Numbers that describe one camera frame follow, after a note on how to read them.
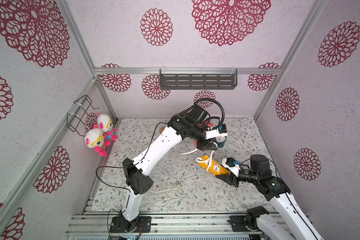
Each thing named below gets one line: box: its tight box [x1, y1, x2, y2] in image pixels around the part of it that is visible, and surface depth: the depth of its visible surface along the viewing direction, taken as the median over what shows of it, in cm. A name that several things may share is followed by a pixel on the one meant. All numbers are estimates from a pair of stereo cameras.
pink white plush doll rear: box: [93, 112, 118, 141], surface depth 96 cm
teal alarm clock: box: [216, 136, 228, 148], surface depth 105 cm
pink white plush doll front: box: [84, 128, 111, 157], surface depth 87 cm
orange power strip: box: [199, 155, 231, 176], surface depth 69 cm
